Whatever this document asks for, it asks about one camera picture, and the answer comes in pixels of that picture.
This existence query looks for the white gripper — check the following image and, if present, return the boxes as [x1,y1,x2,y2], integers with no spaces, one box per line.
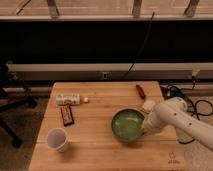
[141,112,166,135]

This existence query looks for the green ceramic bowl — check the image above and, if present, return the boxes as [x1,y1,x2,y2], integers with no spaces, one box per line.
[111,109,145,143]

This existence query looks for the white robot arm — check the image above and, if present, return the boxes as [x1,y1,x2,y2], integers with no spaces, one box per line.
[141,97,213,151]

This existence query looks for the white wrapped packet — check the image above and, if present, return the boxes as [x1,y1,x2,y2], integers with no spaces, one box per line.
[141,99,156,113]

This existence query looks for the brown chocolate bar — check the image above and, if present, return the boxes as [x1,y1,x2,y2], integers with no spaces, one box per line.
[61,105,74,126]

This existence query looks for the white plastic cup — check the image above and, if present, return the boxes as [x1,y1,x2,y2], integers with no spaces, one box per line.
[46,128,69,152]

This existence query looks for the black office chair base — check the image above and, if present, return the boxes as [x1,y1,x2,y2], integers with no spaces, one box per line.
[0,63,37,148]

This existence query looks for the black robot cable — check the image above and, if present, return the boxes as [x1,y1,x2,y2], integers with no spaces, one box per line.
[160,83,213,145]

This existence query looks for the grey wall rail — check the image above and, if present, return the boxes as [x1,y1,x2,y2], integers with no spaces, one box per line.
[7,62,213,81]

